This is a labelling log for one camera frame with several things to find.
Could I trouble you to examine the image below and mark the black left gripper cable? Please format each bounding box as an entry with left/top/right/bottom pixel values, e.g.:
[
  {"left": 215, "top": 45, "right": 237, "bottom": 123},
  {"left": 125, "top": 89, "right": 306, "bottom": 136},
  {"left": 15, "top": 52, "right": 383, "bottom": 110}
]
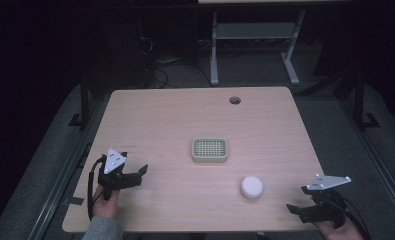
[{"left": 87, "top": 155, "right": 107, "bottom": 222}]

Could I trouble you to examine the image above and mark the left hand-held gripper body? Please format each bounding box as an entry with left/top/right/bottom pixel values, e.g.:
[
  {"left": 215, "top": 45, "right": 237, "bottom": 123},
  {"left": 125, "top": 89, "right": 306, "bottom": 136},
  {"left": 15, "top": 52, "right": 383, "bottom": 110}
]
[{"left": 97, "top": 147, "right": 143, "bottom": 201}]

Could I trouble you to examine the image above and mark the person's left hand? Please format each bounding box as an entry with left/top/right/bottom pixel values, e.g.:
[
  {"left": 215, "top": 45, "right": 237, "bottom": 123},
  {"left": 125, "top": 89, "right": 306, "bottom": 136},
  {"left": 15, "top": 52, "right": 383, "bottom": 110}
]
[{"left": 91, "top": 184, "right": 120, "bottom": 220}]

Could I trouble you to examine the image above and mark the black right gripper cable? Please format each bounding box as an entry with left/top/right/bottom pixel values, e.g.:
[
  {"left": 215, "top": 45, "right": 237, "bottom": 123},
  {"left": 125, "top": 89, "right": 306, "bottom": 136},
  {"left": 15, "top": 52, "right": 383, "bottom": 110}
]
[{"left": 331, "top": 195, "right": 372, "bottom": 240}]

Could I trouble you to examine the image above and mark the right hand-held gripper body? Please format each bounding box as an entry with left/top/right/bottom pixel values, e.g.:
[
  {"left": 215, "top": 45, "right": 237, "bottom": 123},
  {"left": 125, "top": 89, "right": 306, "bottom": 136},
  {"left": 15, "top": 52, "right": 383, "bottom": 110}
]
[{"left": 300, "top": 173, "right": 352, "bottom": 229}]

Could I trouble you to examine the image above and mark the grey metal table frame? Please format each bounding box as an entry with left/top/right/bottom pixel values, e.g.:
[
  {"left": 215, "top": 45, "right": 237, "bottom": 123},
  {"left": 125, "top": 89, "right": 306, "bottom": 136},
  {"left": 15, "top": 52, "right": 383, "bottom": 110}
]
[{"left": 209, "top": 9, "right": 307, "bottom": 87}]

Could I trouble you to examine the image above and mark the person's right hand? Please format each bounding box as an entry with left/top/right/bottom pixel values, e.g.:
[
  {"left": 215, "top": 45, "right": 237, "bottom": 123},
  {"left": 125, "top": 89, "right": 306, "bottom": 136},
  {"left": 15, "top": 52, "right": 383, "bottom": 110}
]
[{"left": 313, "top": 215, "right": 365, "bottom": 240}]

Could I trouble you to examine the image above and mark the white round cap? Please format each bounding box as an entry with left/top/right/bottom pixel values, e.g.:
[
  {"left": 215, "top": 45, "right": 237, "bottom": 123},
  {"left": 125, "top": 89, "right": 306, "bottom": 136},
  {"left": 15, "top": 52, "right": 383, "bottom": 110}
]
[{"left": 240, "top": 175, "right": 265, "bottom": 200}]

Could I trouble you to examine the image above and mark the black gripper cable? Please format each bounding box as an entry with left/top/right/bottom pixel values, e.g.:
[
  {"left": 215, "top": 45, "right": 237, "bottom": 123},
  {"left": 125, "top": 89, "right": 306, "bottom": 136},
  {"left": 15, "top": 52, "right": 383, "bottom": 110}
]
[
  {"left": 331, "top": 195, "right": 372, "bottom": 240},
  {"left": 87, "top": 155, "right": 107, "bottom": 222}
]

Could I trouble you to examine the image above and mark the black metal stand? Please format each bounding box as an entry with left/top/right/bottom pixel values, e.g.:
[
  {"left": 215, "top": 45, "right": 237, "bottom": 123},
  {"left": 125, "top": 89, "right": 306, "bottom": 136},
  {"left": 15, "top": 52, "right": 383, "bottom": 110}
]
[
  {"left": 68, "top": 74, "right": 93, "bottom": 131},
  {"left": 349, "top": 66, "right": 382, "bottom": 131}
]

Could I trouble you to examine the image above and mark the tangle of floor cables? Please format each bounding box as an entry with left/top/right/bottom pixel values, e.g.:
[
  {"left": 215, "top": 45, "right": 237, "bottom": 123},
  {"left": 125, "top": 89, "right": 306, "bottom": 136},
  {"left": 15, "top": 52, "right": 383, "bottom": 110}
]
[{"left": 136, "top": 19, "right": 213, "bottom": 89}]

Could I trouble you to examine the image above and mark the green slotted soap dish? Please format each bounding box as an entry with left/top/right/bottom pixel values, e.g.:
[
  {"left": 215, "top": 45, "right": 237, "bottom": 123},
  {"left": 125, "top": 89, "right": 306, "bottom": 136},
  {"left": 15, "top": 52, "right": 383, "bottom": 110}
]
[{"left": 191, "top": 136, "right": 229, "bottom": 164}]

